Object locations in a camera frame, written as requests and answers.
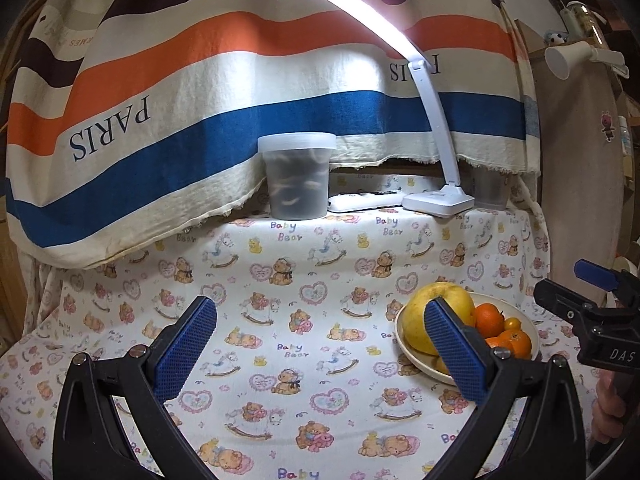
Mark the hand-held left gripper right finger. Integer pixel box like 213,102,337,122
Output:
423,297,587,480

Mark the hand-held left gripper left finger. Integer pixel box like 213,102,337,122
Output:
52,296,219,480

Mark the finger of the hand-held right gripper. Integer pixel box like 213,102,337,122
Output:
574,258,620,292
533,280,597,322

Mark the cream round plate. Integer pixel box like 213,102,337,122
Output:
394,292,541,389

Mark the large yellow apple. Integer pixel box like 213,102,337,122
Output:
403,282,476,357

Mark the person's right hand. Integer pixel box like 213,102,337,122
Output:
592,374,627,443

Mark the clear plastic cup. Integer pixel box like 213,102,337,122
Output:
472,165,511,211

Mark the small white bottle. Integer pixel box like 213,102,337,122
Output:
617,115,632,157

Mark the bear printed tablecloth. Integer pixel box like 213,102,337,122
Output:
0,172,601,480

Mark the white remote control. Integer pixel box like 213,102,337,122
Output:
327,190,406,213

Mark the clear lidded plastic container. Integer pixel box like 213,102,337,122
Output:
257,132,337,221

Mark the white desk lamp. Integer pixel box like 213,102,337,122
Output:
293,0,475,219

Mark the striped cloth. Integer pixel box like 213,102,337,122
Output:
0,0,544,269

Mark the clear bottle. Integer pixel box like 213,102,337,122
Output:
562,2,607,44

